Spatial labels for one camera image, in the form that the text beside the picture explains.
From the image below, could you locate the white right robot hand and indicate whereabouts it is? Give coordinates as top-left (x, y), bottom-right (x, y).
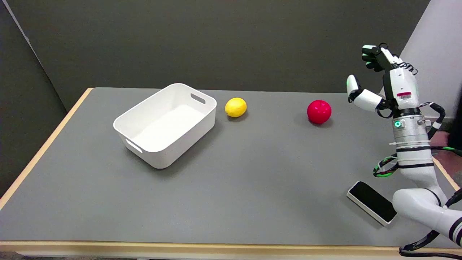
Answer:
top-left (346, 43), bottom-right (421, 119)

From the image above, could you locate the black and white chalkboard eraser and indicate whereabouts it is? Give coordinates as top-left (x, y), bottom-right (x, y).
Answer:
top-left (346, 181), bottom-right (397, 226)

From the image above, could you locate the red apple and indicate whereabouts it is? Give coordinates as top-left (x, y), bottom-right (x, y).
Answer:
top-left (307, 100), bottom-right (332, 125)

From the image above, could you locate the yellow lemon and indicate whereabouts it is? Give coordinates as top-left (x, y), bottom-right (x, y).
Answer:
top-left (225, 97), bottom-right (248, 118)

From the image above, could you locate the white plastic bin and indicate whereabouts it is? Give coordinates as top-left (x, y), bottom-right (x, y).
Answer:
top-left (113, 83), bottom-right (217, 169)

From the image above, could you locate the green and black cable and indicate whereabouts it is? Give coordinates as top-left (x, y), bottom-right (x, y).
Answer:
top-left (373, 154), bottom-right (399, 178)

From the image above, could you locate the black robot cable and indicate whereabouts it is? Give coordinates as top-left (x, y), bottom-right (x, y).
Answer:
top-left (399, 188), bottom-right (462, 259)

